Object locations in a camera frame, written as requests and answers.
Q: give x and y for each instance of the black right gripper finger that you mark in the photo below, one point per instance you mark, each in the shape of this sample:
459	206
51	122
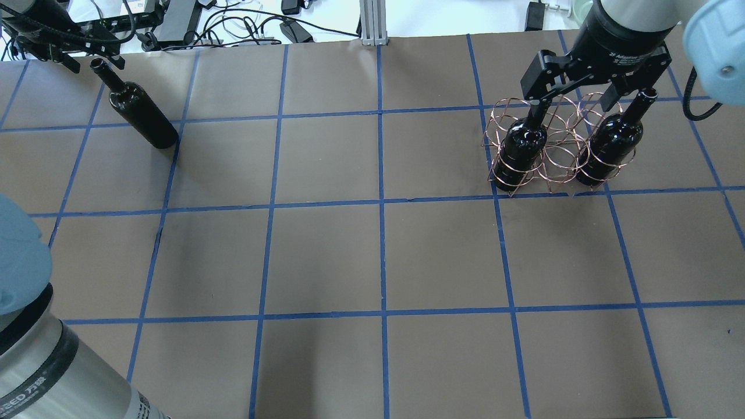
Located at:
610	98
538	110

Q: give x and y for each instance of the black power brick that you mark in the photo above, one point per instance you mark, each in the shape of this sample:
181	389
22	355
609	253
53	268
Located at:
179	24

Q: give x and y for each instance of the dark bottle in basket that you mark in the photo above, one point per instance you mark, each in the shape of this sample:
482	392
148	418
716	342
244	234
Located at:
517	154
612	141

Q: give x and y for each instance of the dark wine bottle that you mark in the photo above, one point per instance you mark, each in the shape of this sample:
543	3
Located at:
136	107

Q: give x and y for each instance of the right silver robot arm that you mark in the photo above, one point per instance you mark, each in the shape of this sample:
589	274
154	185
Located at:
712	38

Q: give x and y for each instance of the dark bottle in basket far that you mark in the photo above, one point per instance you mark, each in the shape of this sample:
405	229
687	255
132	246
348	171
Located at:
517	154

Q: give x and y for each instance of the copper wire wine basket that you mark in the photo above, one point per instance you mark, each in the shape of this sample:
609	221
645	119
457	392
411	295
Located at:
569	124

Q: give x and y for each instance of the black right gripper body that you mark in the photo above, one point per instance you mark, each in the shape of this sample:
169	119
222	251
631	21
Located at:
620	36

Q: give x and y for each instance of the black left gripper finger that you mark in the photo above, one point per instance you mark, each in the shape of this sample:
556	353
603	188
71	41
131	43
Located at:
115	58
61	57

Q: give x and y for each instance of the dark bottle in basket near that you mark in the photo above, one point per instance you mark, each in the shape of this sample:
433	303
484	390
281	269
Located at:
612	141

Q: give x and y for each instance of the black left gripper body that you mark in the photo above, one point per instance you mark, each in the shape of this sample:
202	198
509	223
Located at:
36	39

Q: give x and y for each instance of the black power adapter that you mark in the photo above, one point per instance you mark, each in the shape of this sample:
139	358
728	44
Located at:
295	32

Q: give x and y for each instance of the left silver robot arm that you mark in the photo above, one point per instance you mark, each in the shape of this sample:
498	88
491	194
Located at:
47	370

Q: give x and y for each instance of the aluminium frame post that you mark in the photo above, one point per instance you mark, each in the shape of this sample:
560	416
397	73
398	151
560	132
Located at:
373	23

